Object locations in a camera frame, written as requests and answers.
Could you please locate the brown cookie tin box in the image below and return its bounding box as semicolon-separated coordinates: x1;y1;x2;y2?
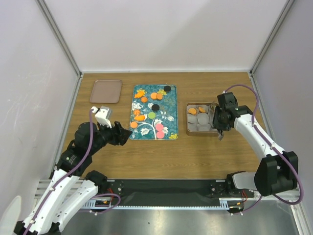
186;101;219;137

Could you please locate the orange flower cookie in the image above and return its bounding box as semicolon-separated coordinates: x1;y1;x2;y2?
133;109;141;116

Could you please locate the green sandwich cookie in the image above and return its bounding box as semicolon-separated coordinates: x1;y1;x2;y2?
148;112;156;119

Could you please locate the pink sandwich cookie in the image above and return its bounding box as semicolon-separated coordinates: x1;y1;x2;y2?
156;131;165;139
155;124;164;132

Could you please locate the orange fish cookie top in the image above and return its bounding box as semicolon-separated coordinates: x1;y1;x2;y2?
134;90;145;98

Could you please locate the orange shell cookie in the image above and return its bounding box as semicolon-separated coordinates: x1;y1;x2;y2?
130;121;138;129

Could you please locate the black sandwich cookie top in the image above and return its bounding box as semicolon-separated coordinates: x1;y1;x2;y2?
163;86;172;93

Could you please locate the orange round cookie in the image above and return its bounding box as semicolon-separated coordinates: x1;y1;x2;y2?
156;93;163;100
150;93;157;100

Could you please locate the orange fish cookie lower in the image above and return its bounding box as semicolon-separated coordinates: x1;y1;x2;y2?
134;115;146;121

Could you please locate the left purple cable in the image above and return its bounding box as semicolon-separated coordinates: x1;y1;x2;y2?
23;107;122;235

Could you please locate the black sandwich cookie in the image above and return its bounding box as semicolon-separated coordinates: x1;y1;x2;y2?
163;86;172;93
151;104;159;112

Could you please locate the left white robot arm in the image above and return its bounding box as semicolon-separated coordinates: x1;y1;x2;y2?
14;121;132;235

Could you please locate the orange swirl cookie top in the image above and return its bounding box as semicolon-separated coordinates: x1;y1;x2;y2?
141;96;148;103

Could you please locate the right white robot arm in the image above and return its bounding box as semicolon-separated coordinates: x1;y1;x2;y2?
213;93;298;197

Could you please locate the teal floral serving tray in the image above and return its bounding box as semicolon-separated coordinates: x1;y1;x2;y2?
129;84;179;141

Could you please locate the pink sandwich cookie upper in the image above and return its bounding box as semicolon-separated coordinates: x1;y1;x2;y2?
155;124;164;132

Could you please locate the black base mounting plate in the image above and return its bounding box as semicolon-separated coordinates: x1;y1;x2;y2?
108;179;254;207

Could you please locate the orange fish cookie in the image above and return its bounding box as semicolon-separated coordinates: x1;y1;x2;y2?
134;90;145;98
134;115;146;121

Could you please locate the orange sandwich cookie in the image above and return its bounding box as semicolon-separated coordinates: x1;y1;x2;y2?
198;106;208;113
188;108;197;115

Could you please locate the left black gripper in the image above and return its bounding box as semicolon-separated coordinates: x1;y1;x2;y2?
89;119;132;154

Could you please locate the pink sandwich cookie lower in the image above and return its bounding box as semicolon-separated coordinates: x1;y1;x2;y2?
156;131;165;139

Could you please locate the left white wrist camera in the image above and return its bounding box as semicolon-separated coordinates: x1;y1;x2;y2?
91;106;112;128

